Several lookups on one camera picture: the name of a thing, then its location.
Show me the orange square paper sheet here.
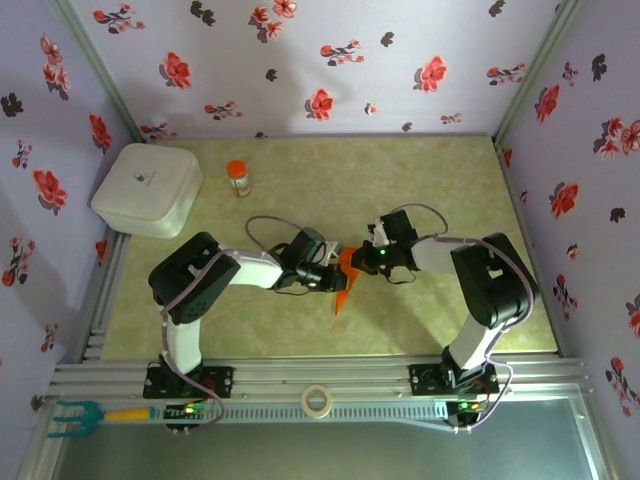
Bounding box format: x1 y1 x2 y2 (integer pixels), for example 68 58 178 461
332 245 362 317

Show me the white square lidded container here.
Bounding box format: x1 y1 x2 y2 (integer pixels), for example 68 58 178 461
90 142 205 240

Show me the orange-capped pill bottle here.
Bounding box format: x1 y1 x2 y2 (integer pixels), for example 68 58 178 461
226 159 252 198

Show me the beige tape roll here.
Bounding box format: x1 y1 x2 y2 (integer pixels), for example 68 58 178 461
300 384 334 420

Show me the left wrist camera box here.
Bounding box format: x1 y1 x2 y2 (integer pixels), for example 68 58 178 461
322 240 345 267

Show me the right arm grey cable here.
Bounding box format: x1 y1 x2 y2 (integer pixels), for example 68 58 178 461
394 202 541 434

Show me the aluminium front rail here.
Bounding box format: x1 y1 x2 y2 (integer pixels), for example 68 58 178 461
49 355 596 404

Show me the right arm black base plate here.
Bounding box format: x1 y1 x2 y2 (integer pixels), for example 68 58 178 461
408 363 500 396

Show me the grey slotted cable duct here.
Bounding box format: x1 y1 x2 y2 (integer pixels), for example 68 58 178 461
219 403 449 425

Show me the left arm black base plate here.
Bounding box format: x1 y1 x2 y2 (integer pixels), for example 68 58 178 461
143 366 235 400

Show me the aluminium corner post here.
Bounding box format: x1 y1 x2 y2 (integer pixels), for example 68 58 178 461
492 0 587 147
47 0 146 144

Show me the teal rake with yellow handle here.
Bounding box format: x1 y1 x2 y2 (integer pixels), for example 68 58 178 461
47 399 154 440

